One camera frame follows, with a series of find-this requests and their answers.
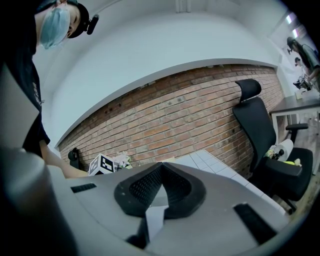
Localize black head-mounted camera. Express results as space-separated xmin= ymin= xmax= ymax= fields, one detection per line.
xmin=66 ymin=0 xmax=100 ymax=40

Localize light blue face mask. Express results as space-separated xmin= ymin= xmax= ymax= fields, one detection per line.
xmin=39 ymin=7 xmax=71 ymax=50

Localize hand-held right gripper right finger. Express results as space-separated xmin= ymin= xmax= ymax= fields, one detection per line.
xmin=146 ymin=161 xmax=288 ymax=256

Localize person's face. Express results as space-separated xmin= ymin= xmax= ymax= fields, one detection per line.
xmin=34 ymin=0 xmax=85 ymax=50

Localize pink artificial flowers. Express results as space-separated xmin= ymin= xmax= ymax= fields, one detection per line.
xmin=111 ymin=151 xmax=132 ymax=171

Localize small green toy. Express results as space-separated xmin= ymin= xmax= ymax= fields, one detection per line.
xmin=265 ymin=146 xmax=285 ymax=161

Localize yellow toy banana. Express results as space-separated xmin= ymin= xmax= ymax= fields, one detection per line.
xmin=283 ymin=158 xmax=303 ymax=167

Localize white paper roll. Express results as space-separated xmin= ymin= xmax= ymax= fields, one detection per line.
xmin=276 ymin=138 xmax=295 ymax=162

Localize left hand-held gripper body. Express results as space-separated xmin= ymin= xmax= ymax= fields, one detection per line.
xmin=87 ymin=152 xmax=116 ymax=176

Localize white grid tablecloth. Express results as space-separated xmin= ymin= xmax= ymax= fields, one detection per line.
xmin=172 ymin=149 xmax=286 ymax=216

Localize person's black shirt torso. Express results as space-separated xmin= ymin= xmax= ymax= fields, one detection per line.
xmin=0 ymin=37 xmax=52 ymax=158

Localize white desk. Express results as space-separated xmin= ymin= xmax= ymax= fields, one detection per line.
xmin=268 ymin=94 xmax=320 ymax=146

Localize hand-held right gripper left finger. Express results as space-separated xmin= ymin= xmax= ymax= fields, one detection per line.
xmin=46 ymin=161 xmax=165 ymax=242

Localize person's left forearm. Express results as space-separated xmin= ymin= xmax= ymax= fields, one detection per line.
xmin=39 ymin=139 xmax=89 ymax=179

